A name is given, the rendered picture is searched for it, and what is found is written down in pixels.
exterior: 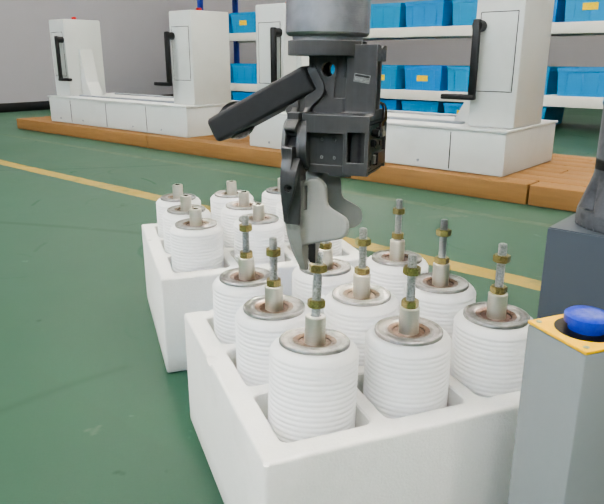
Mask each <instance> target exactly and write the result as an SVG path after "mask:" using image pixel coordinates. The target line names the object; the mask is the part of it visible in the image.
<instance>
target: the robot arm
mask: <svg viewBox="0 0 604 504"><path fill-rule="evenodd" d="M370 16H371V0H286V34H287V35H288V36H290V37H292V40H288V55H289V56H309V65H308V66H301V67H299V68H297V69H296V70H294V71H292V72H290V73H288V74H287V75H285V76H283V77H281V78H280V79H278V80H276V81H274V82H273V83H271V84H269V85H267V86H265V87H264V88H262V89H260V90H258V91H257V92H255V93H253V94H251V95H250V96H248V97H246V98H244V99H242V100H241V101H232V102H229V103H227V104H226V105H224V106H223V107H222V109H221V110H220V112H219V113H218V114H216V115H214V116H212V117H211V118H209V120H208V125H209V127H210V129H211V131H212V133H213V135H214V137H215V139H216V140H217V141H223V140H226V139H229V138H232V139H243V138H245V137H247V136H248V135H250V134H251V132H252V131H253V129H254V128H255V126H257V125H259V124H261V123H263V122H265V121H267V120H269V119H270V118H272V117H274V116H276V115H278V114H280V113H282V112H283V111H285V110H286V113H287V119H286V120H285V121H284V124H283V130H282V140H281V155H282V162H281V172H280V193H281V203H282V211H283V220H284V222H285V225H286V232H287V236H288V240H289V243H290V247H291V250H292V252H293V255H294V257H295V259H296V261H297V263H298V265H299V267H300V269H302V270H308V259H309V261H310V262H311V263H316V261H317V256H318V252H319V246H320V243H321V242H327V241H333V240H339V239H342V238H344V237H345V236H346V235H347V234H348V232H349V228H354V227H356V226H358V225H359V224H360V223H361V221H362V210H361V209H360V207H358V206H357V205H355V204H353V203H352V202H350V201H348V200H347V199H345V198H344V197H343V195H342V186H341V179H340V177H351V176H362V177H368V175H369V174H371V173H373V172H374V171H376V170H377V169H379V168H380V167H381V166H385V149H386V130H387V106H386V104H385V103H384V102H381V101H380V94H381V74H382V62H386V56H387V46H380V45H379V44H367V42H363V38H365V37H367V36H368V35H369V34H370ZM332 64H333V65H334V67H335V71H334V73H333V74H332V73H331V66H332ZM602 104H603V112H602V119H601V127H600V134H599V141H598V148H597V155H596V162H595V169H594V173H593V176H592V178H591V180H590V182H589V184H588V186H587V188H586V190H585V192H584V194H583V196H582V198H581V200H580V202H579V204H578V206H577V209H576V216H575V222H576V223H577V224H578V225H579V226H581V227H583V228H586V229H588V230H592V231H595V232H599V233H603V234H604V98H603V101H602ZM380 105H381V106H382V108H381V109H380ZM384 107H385V112H384Z"/></svg>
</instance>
